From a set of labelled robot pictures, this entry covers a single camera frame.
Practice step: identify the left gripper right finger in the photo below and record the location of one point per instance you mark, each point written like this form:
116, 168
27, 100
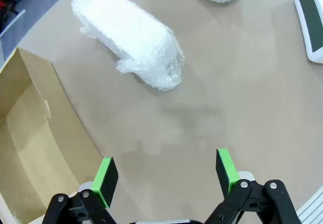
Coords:
225, 168

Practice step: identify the white unwrapped digital clock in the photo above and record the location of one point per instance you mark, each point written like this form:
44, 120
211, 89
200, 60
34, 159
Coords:
309, 19

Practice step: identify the long bubble-wrapped clock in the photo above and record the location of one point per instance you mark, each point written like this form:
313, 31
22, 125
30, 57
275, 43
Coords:
121, 27

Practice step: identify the brown cardboard box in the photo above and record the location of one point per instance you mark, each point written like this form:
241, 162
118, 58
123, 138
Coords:
30, 133

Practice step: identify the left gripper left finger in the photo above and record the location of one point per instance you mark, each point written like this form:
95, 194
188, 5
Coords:
106, 181

